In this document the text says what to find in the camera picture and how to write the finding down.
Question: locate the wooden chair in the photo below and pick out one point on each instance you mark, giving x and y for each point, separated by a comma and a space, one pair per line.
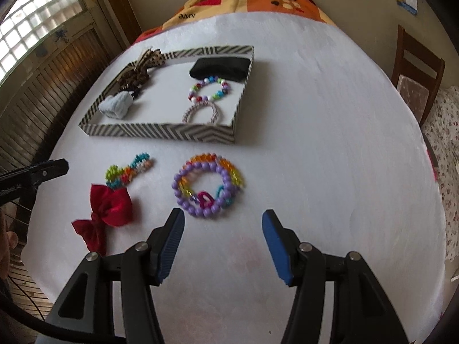
419, 53

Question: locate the floral bedding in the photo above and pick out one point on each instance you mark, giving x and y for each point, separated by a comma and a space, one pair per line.
444, 132

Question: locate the white knitted scrunchie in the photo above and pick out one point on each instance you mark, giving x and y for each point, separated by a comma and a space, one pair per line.
114, 107

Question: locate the leopard print bow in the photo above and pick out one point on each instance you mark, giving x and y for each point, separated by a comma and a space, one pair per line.
138, 73

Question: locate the wooden door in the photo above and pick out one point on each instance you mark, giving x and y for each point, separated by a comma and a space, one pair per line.
53, 79

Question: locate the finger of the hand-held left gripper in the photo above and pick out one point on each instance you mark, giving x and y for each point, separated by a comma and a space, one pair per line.
39, 172

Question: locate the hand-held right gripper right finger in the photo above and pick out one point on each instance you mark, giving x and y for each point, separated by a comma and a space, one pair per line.
276, 251

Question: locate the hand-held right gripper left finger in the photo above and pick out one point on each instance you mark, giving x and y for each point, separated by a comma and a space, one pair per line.
170, 251

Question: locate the red bow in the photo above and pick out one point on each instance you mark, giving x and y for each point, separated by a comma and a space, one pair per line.
111, 204

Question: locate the person's left hand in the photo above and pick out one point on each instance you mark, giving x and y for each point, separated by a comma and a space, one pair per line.
12, 239

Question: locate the glass block window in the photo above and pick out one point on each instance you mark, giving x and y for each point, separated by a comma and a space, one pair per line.
32, 18

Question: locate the striped jewelry box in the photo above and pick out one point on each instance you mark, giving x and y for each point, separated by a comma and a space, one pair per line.
161, 134

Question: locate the pink chair cushion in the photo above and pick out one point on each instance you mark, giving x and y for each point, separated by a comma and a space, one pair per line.
412, 93

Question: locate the black pouch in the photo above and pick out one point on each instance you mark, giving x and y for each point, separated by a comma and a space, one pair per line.
222, 66

